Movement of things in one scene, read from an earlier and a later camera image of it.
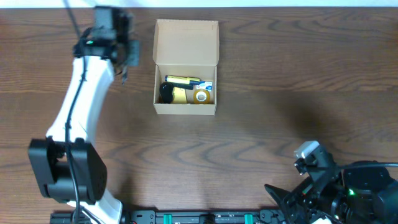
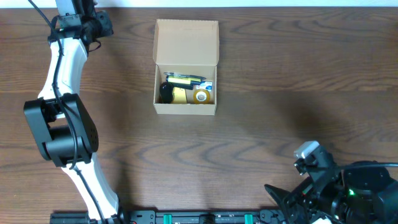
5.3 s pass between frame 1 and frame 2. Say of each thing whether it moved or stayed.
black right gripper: stayed
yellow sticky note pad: stayed
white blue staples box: stayed
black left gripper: moved
